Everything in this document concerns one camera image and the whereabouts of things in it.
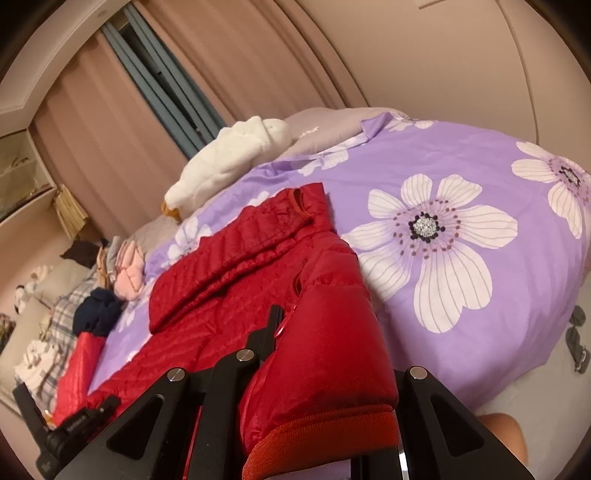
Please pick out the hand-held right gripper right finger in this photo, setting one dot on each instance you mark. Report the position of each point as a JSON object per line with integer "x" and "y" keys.
{"x": 415, "y": 406}

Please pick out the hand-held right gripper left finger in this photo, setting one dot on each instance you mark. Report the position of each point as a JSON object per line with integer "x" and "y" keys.
{"x": 231, "y": 369}

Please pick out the red puffer jacket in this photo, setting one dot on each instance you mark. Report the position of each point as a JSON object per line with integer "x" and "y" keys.
{"x": 286, "y": 258}
{"x": 78, "y": 369}

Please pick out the white printed garment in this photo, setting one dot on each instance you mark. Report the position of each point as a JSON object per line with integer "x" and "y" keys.
{"x": 34, "y": 364}

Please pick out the person's leg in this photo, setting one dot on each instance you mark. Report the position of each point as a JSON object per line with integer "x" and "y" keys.
{"x": 503, "y": 438}

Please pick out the beige headboard cushion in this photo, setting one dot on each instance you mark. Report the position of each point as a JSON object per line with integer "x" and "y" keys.
{"x": 23, "y": 332}
{"x": 60, "y": 281}

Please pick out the grey plaid quilt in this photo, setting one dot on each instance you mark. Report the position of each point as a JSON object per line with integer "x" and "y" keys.
{"x": 64, "y": 318}

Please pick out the multicoloured crochet toy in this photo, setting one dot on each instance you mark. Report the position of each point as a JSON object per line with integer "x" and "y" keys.
{"x": 7, "y": 332}

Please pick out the navy garment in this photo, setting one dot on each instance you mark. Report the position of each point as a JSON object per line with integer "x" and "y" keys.
{"x": 99, "y": 309}

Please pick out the pink garment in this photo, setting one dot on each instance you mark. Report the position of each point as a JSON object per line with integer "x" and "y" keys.
{"x": 129, "y": 277}

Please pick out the white dog plush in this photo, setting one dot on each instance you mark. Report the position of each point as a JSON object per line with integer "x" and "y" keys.
{"x": 22, "y": 291}

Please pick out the beige plush toy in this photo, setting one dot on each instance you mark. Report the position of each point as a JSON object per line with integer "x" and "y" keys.
{"x": 40, "y": 274}

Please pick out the purple floral blanket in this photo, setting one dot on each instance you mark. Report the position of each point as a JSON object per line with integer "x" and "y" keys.
{"x": 508, "y": 277}

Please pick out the grey garment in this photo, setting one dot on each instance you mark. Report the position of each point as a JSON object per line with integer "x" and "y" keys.
{"x": 114, "y": 249}

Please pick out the brown pillow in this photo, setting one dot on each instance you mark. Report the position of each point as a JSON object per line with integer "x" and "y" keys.
{"x": 81, "y": 254}

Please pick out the white goose plush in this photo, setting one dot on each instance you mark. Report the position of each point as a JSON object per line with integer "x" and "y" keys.
{"x": 217, "y": 161}

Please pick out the pleated beige hanging cloth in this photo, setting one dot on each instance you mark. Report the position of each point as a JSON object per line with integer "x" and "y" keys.
{"x": 69, "y": 212}

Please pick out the blue curtain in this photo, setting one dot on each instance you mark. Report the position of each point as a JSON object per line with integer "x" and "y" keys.
{"x": 198, "y": 129}

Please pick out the pink curtain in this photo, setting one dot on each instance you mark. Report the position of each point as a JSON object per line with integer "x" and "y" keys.
{"x": 101, "y": 152}
{"x": 258, "y": 55}

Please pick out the white wall shelf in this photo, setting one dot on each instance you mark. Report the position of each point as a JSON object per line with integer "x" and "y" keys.
{"x": 27, "y": 203}

